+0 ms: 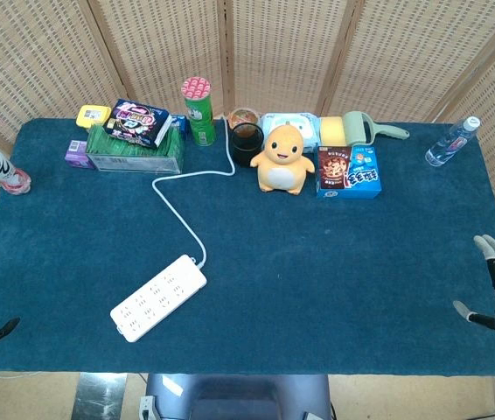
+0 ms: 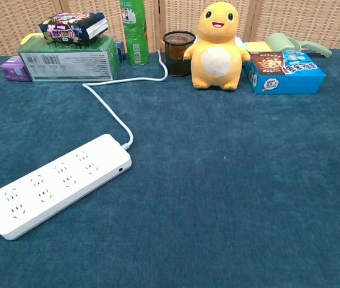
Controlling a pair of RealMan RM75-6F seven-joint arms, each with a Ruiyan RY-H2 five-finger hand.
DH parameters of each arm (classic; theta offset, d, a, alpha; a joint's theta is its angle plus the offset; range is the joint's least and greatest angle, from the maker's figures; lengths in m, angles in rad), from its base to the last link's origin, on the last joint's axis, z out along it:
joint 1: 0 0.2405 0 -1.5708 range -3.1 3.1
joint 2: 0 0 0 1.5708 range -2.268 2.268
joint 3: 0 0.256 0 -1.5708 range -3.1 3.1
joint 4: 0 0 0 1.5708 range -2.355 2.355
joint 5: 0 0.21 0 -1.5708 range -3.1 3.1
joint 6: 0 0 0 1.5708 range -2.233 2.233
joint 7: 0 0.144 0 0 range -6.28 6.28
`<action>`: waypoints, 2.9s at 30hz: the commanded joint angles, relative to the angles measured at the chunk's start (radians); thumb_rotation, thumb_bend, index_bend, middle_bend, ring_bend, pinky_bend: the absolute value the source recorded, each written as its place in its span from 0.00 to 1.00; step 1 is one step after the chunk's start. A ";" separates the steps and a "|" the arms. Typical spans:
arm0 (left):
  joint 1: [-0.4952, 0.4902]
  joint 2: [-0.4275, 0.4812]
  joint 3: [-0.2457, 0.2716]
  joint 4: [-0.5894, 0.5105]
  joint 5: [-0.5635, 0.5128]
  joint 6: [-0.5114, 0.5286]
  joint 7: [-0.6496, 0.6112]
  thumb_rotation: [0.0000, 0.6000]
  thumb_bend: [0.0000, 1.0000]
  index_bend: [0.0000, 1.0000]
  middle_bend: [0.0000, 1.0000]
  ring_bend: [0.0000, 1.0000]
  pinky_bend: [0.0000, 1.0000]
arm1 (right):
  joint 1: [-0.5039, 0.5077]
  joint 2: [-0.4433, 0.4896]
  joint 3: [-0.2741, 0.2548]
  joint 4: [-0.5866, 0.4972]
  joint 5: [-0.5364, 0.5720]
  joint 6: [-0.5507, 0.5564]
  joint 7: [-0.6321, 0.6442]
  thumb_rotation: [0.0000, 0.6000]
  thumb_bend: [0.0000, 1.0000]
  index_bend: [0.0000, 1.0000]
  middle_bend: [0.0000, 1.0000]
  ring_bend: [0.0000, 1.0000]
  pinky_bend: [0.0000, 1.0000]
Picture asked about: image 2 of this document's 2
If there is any pale green lint roller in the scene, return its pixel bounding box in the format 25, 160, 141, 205
266, 32, 333, 59

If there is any green cardboard box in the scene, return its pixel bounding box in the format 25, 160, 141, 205
17, 35, 121, 83

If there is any blue cookie box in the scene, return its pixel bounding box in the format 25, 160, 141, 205
243, 50, 327, 95

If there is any small purple box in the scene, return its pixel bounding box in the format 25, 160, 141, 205
0, 55, 32, 82

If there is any small blue pack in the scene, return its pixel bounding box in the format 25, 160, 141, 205
115, 40, 126, 63

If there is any white power cable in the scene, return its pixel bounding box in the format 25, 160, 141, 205
82, 49, 169, 150

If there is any dark blue carpet cloth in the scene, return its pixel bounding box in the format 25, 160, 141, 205
0, 47, 340, 288

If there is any white power strip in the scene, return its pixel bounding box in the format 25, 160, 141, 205
0, 133, 132, 241

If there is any orange dinosaur plush toy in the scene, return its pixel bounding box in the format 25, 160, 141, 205
183, 2, 250, 91

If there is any black pink snack pack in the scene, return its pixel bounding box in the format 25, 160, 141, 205
38, 11, 109, 45

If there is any yellow sponge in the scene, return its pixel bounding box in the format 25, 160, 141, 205
246, 41, 273, 53

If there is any woven folding screen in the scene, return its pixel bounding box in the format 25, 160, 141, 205
0, 0, 340, 58

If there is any green chips can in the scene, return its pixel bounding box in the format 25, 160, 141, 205
119, 0, 151, 66

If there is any black mesh pen cup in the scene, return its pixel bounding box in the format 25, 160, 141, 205
162, 31, 196, 77

